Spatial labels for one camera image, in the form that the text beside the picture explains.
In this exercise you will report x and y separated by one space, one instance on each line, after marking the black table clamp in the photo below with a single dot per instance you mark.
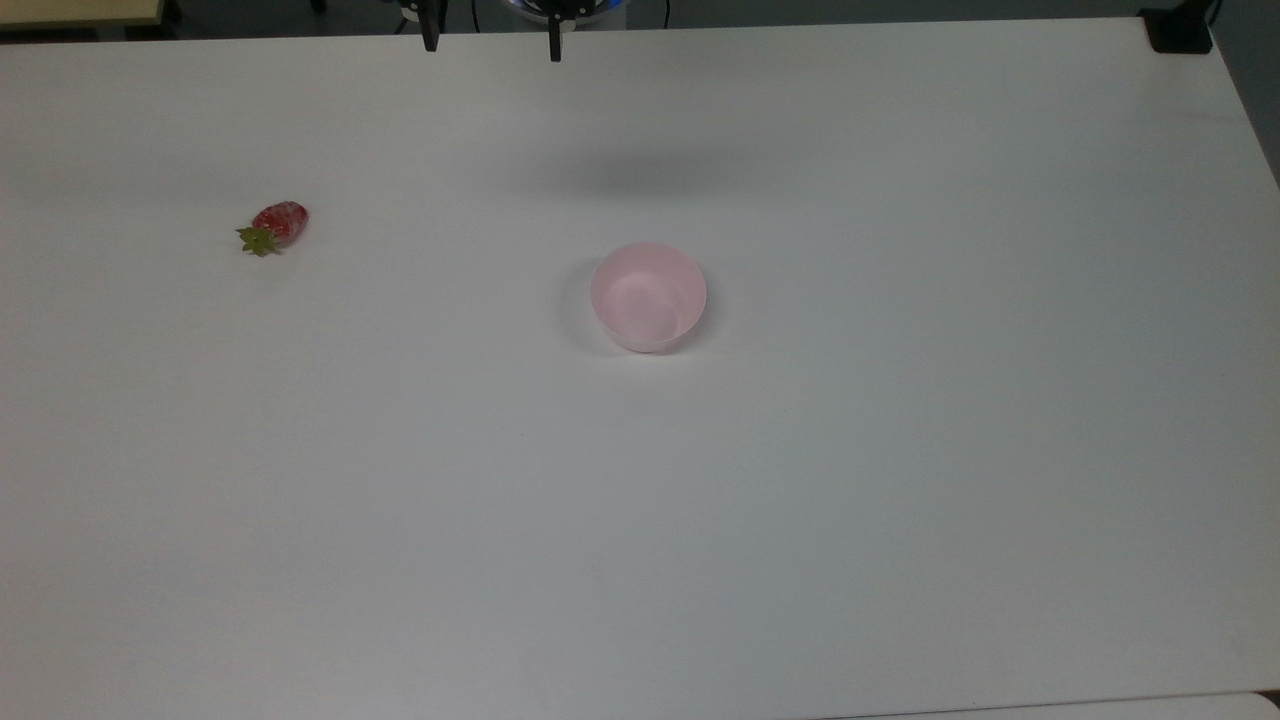
1178 30

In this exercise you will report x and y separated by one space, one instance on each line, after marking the red strawberry with green leaves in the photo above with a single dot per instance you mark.
280 222

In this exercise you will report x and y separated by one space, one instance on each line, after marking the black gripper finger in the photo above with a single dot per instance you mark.
555 32
430 28

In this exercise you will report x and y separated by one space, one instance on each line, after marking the pink plastic bowl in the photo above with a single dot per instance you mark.
648 298

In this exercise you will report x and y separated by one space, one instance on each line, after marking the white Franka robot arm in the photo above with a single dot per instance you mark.
565 8

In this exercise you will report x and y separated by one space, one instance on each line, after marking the yellow wooden table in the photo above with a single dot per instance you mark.
75 10

